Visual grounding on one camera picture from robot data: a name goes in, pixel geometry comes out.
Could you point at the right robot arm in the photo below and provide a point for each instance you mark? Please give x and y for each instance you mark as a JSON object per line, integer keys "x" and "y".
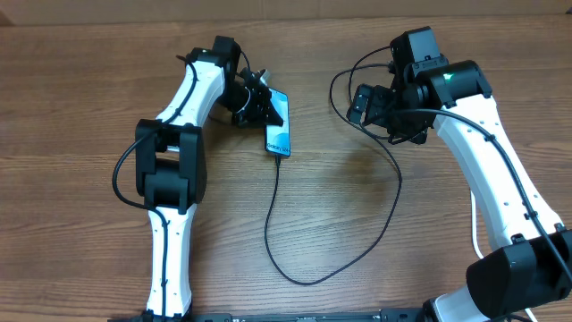
{"x": 530, "y": 261}

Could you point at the blue Galaxy smartphone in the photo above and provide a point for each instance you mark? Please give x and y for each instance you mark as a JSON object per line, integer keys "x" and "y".
{"x": 277, "y": 137}

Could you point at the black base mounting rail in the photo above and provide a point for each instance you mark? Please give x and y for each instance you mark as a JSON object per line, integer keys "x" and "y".
{"x": 308, "y": 317}

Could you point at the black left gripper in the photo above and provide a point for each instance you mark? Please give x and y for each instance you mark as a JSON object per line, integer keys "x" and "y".
{"x": 262, "y": 113}

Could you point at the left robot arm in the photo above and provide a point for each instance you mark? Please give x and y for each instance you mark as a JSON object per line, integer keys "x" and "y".
{"x": 171, "y": 174}

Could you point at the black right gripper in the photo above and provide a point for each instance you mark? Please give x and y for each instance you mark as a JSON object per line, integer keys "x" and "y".
{"x": 379, "y": 99}

